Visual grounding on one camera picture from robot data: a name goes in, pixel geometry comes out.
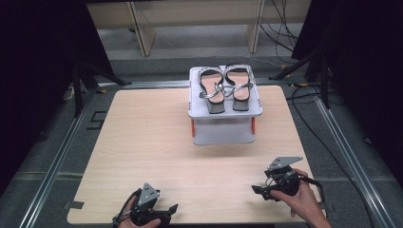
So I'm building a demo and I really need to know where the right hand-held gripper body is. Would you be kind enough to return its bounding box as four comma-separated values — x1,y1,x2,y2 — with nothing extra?
267,156,303,196

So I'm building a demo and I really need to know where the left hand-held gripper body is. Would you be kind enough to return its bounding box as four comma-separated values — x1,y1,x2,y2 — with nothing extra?
130,182,163,226

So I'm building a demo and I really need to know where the white two-tier shoe rack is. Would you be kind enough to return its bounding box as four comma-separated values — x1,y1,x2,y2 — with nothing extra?
187,65,264,146

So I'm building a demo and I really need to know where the silver strappy block-heel sandal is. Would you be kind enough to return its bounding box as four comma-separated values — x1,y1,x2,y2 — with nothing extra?
197,66,227,115
222,64,255,112

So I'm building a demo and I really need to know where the person's right hand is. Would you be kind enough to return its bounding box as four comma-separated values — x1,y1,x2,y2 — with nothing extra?
270,169,321,219

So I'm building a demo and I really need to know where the person's left hand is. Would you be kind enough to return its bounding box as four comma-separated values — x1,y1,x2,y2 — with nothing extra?
118,218,162,228

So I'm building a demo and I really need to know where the black tape strip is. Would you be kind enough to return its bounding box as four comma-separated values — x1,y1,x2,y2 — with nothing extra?
64,200,86,210

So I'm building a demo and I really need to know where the black metal stand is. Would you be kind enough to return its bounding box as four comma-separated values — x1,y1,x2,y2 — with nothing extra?
268,41,333,110
70,60,133,119

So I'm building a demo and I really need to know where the black curtain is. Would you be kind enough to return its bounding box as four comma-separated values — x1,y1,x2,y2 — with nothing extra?
0,0,116,198
291,0,403,188

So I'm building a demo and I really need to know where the light wooden desk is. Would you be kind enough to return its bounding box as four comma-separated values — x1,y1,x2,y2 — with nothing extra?
86,0,313,58

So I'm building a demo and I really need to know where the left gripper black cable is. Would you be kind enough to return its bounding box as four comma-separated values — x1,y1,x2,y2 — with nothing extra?
110,188,143,228

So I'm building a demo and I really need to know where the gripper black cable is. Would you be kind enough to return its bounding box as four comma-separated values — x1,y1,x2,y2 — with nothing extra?
297,176,327,205
110,188,143,228

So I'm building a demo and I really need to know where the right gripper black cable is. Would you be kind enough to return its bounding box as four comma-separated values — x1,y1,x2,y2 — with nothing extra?
297,176,327,205

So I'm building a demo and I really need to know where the long black floor cable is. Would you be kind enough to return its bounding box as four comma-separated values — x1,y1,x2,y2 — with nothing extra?
285,85,378,228

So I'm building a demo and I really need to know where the aluminium floor rail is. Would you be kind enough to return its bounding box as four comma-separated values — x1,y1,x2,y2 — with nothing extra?
312,89,397,228
96,77,297,90
18,84,100,228

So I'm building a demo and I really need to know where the bundle of black floor cables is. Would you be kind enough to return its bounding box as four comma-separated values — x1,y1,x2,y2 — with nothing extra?
259,0,299,65

